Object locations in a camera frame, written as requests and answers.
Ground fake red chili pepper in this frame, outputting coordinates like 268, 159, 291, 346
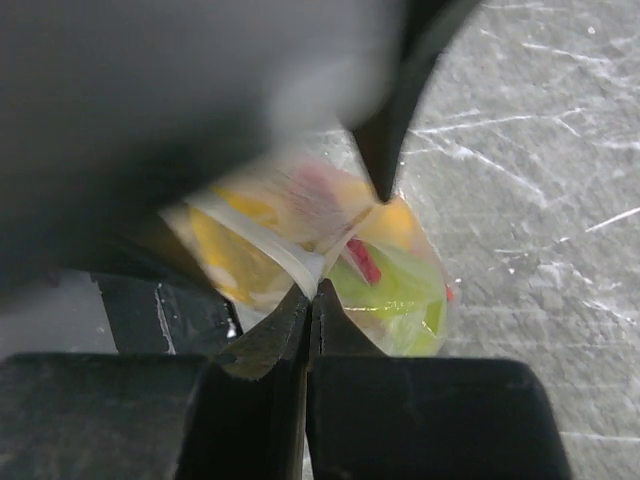
343, 238, 381, 285

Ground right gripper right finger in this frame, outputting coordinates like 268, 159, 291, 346
310, 279, 384, 358

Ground fake yellow lemon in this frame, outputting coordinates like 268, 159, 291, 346
187, 186, 299, 312

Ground clear zip top bag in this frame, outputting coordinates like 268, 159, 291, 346
159, 149, 459, 359

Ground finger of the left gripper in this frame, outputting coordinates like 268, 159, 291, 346
349, 0, 480, 203

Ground fake green apple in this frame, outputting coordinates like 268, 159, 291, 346
329, 244, 448, 357

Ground fake yellow pear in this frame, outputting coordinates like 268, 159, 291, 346
359, 197, 421, 251

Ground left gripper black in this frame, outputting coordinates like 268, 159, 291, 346
1, 1, 406, 292

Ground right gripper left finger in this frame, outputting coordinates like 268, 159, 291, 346
214, 287, 309, 381

